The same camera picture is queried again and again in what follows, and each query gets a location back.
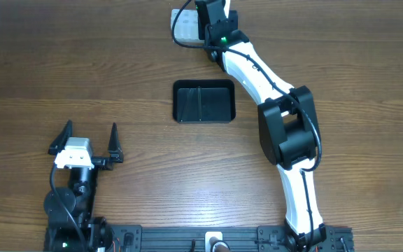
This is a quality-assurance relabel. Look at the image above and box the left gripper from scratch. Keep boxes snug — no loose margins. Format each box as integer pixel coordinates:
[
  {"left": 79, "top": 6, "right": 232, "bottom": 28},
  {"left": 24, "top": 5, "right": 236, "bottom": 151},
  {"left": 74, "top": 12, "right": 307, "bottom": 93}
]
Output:
[{"left": 48, "top": 120, "right": 125, "bottom": 172}]

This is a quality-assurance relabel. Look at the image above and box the clear test tube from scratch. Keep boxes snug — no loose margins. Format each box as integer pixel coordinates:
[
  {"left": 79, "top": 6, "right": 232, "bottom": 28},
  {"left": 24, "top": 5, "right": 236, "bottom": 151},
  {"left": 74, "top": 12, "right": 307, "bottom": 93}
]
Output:
[
  {"left": 180, "top": 87, "right": 193, "bottom": 122},
  {"left": 197, "top": 86, "right": 203, "bottom": 122}
]

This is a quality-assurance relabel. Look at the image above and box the black tray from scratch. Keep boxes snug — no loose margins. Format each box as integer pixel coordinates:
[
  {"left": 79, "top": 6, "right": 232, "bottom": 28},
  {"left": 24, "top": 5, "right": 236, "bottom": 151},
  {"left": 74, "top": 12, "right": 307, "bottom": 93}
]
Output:
[{"left": 172, "top": 78, "right": 236, "bottom": 124}]

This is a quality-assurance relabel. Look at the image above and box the white test tube rack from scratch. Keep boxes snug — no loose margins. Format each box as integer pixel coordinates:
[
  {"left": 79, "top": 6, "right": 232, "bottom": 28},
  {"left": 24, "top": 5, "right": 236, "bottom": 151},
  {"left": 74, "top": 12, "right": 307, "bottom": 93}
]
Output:
[{"left": 171, "top": 8, "right": 206, "bottom": 45}]

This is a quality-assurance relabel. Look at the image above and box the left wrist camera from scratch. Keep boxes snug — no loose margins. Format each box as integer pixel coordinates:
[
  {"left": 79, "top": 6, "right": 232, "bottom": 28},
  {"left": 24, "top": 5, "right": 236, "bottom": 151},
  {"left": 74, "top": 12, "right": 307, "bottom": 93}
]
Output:
[{"left": 54, "top": 136, "right": 94, "bottom": 170}]

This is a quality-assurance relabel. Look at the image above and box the mounting rail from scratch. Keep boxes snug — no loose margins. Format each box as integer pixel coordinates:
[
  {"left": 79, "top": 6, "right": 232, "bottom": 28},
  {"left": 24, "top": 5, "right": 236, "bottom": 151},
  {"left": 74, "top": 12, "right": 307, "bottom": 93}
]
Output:
[{"left": 99, "top": 225, "right": 355, "bottom": 252}]

